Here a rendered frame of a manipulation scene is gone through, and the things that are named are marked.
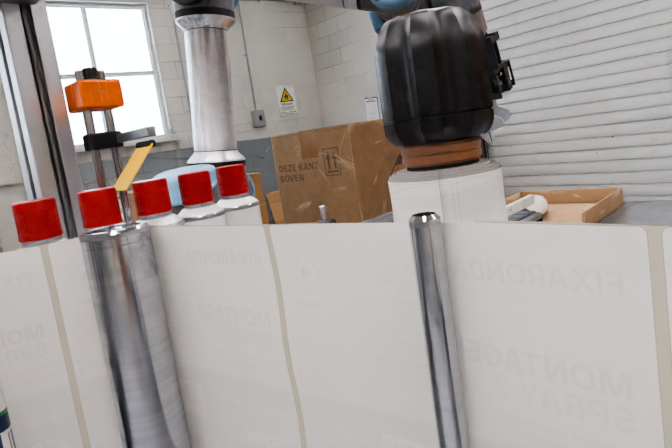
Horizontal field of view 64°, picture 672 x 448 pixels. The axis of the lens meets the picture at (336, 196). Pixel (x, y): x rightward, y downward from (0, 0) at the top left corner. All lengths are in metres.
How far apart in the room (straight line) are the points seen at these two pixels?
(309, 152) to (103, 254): 0.87
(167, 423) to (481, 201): 0.24
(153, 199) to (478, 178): 0.31
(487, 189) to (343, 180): 0.73
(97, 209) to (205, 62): 0.61
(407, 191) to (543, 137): 4.87
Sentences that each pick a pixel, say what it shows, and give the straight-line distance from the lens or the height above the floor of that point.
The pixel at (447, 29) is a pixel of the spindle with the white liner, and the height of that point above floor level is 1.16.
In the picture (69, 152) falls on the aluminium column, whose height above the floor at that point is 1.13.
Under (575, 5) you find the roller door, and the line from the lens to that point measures 5.10.
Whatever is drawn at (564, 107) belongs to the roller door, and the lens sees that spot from 5.12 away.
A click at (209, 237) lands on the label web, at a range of 0.29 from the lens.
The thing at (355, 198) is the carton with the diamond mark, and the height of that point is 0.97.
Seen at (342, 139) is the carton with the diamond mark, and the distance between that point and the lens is 1.08.
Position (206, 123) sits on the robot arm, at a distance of 1.07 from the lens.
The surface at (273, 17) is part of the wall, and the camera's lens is 7.40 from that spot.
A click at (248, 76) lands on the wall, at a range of 6.99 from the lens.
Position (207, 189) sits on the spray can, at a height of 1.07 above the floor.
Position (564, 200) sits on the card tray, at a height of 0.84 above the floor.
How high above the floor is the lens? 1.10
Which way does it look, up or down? 6 degrees down
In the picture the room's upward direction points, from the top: 9 degrees counter-clockwise
